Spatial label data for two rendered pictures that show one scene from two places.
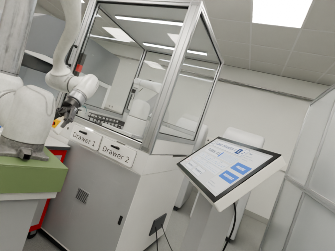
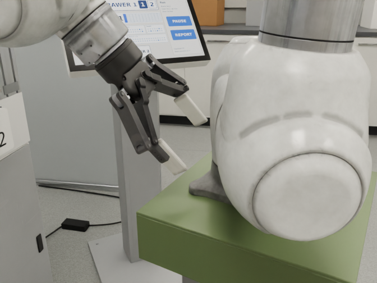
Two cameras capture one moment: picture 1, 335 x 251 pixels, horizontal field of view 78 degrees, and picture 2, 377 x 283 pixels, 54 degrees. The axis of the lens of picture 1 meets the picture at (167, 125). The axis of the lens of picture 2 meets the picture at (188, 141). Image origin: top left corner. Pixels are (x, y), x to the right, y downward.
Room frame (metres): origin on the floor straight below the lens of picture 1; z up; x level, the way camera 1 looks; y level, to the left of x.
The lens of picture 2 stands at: (1.11, 1.12, 1.20)
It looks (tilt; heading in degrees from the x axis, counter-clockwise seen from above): 22 degrees down; 258
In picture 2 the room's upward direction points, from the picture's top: straight up
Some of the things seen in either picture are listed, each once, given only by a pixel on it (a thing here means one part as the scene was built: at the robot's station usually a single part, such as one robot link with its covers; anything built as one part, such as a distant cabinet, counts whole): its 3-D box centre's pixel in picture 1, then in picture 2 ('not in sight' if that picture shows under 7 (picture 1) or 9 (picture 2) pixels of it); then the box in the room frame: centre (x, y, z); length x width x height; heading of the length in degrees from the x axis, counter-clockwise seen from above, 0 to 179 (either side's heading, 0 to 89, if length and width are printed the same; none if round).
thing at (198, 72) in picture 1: (195, 90); not in sight; (1.78, -0.13, 1.52); 0.87 x 0.01 x 0.86; 155
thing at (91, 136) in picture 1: (85, 137); not in sight; (1.56, 0.55, 0.87); 0.29 x 0.02 x 0.11; 65
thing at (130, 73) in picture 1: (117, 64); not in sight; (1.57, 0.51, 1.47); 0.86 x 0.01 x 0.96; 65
